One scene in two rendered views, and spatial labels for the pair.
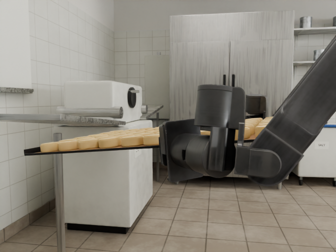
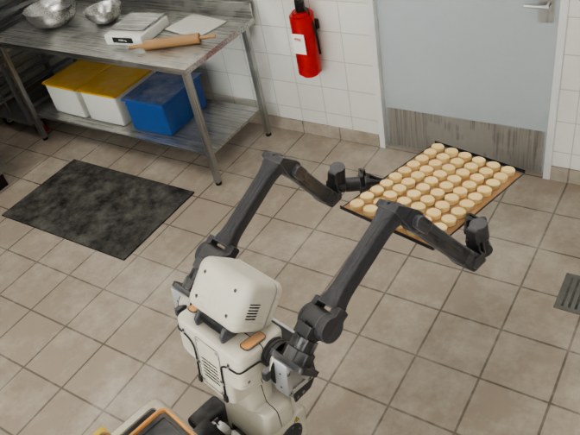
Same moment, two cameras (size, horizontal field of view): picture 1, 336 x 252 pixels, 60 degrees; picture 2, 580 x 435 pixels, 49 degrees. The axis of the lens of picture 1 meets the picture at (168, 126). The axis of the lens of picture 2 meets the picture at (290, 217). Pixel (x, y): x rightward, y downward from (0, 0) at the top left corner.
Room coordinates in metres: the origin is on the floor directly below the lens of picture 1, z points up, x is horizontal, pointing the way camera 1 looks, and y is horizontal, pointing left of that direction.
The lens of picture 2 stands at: (1.22, -1.86, 2.46)
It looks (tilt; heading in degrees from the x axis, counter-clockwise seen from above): 39 degrees down; 120
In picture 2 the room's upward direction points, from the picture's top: 12 degrees counter-clockwise
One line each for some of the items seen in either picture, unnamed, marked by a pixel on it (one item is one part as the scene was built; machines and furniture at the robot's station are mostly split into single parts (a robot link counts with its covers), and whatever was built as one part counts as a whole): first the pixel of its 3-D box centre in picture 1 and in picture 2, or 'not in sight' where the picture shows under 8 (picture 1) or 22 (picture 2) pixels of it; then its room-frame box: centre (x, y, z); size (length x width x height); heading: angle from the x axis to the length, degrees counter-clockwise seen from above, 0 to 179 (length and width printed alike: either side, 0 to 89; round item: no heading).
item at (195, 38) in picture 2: not in sight; (172, 41); (-1.14, 1.22, 0.91); 0.56 x 0.06 x 0.06; 19
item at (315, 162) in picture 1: (312, 152); not in sight; (3.74, -1.88, 0.39); 0.64 x 0.54 x 0.77; 173
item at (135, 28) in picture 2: not in sight; (136, 28); (-1.50, 1.37, 0.92); 0.32 x 0.30 x 0.09; 87
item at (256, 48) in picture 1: (227, 102); not in sight; (3.79, -0.77, 1.03); 1.40 x 0.91 x 2.05; 81
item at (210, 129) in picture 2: not in sight; (130, 80); (-1.77, 1.45, 0.49); 1.90 x 0.72 x 0.98; 171
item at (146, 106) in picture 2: not in sight; (167, 101); (-1.47, 1.40, 0.36); 0.46 x 0.38 x 0.26; 82
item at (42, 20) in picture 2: not in sight; (53, 15); (-2.32, 1.52, 0.95); 0.39 x 0.39 x 0.14
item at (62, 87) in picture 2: not in sight; (85, 86); (-2.31, 1.54, 0.36); 0.46 x 0.38 x 0.26; 79
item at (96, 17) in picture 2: not in sight; (104, 14); (-1.90, 1.57, 0.93); 0.27 x 0.27 x 0.10
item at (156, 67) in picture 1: (158, 85); not in sight; (4.42, 0.14, 1.28); 0.42 x 0.06 x 1.00; 81
